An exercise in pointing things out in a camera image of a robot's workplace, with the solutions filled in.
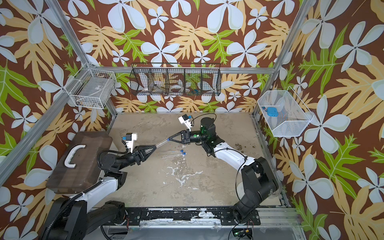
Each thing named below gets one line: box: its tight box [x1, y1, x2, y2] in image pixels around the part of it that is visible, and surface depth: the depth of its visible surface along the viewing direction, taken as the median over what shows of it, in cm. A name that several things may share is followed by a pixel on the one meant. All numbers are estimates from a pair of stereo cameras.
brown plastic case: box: [46, 131, 113, 194], surface depth 75 cm
